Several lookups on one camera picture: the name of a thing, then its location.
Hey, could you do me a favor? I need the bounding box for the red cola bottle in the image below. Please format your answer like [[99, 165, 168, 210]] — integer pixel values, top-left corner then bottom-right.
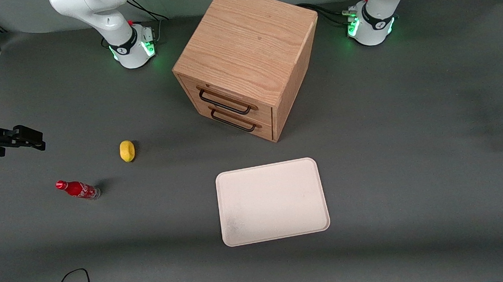
[[55, 177, 102, 203]]

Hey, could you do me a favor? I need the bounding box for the wooden drawer cabinet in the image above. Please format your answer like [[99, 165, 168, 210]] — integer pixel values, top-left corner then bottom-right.
[[167, 0, 327, 150]]

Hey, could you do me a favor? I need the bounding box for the wooden drawer front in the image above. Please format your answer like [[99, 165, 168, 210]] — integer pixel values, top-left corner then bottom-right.
[[179, 69, 274, 129], [196, 96, 275, 146]]

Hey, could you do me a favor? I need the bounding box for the black arm base cable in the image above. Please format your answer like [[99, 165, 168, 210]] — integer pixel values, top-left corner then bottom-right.
[[127, 0, 171, 46], [297, 0, 351, 29]]

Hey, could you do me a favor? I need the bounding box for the yellow lemon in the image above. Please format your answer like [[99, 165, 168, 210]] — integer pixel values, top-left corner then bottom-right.
[[119, 139, 136, 163]]

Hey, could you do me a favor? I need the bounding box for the pale rectangular tray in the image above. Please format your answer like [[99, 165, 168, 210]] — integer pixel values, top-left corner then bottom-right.
[[214, 156, 332, 248]]

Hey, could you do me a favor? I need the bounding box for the black wire drawer handle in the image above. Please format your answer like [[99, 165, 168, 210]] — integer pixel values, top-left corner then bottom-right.
[[198, 86, 253, 118], [210, 106, 257, 135]]

